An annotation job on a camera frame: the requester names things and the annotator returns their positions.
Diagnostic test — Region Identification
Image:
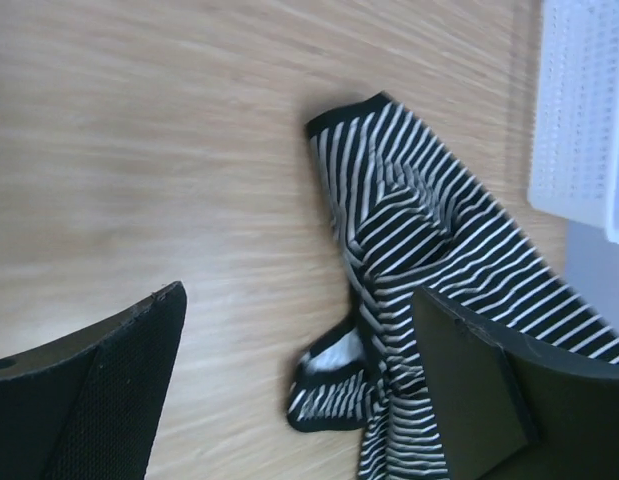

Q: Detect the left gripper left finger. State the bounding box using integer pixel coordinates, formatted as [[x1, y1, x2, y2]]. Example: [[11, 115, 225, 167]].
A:
[[0, 282, 187, 479]]

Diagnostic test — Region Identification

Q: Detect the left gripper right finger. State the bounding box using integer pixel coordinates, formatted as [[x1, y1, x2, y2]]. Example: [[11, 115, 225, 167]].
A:
[[412, 288, 619, 480]]

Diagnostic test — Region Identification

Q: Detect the black white striped tank top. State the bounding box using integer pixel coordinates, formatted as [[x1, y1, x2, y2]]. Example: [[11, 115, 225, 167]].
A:
[[287, 93, 619, 479]]

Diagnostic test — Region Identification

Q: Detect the white plastic basket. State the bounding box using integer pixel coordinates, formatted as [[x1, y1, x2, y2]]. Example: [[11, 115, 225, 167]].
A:
[[527, 0, 619, 244]]

